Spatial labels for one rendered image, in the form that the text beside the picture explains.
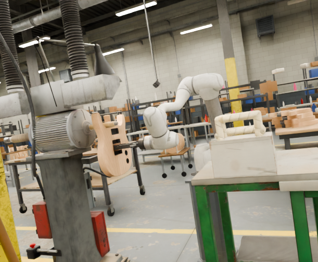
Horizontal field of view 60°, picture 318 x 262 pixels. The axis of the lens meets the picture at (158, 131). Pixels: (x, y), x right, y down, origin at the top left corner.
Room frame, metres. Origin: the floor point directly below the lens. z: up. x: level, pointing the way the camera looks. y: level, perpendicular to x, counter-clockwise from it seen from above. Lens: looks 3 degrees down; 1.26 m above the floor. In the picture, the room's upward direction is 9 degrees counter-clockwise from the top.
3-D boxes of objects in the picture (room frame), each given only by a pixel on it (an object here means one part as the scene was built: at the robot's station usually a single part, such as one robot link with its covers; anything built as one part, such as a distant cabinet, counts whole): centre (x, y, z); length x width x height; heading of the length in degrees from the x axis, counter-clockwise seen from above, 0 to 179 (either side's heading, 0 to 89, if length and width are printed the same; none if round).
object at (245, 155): (1.26, -0.37, 1.02); 0.27 x 0.15 x 0.17; 68
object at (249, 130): (1.37, -0.42, 1.12); 0.20 x 0.03 x 0.03; 67
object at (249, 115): (1.22, -0.35, 1.20); 0.20 x 0.03 x 0.03; 67
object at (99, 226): (2.00, 0.63, 0.49); 0.25 x 0.12 x 0.37; 68
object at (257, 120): (1.19, -0.43, 1.15); 0.03 x 0.03 x 0.09
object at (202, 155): (2.24, -0.34, 0.87); 0.18 x 0.16 x 0.22; 59
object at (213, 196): (2.24, -0.33, 0.35); 0.28 x 0.28 x 0.70; 60
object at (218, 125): (1.25, -0.28, 1.15); 0.03 x 0.03 x 0.09
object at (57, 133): (1.84, 0.63, 1.25); 0.41 x 0.27 x 0.26; 68
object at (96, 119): (1.67, 0.35, 1.28); 0.07 x 0.04 x 0.10; 158
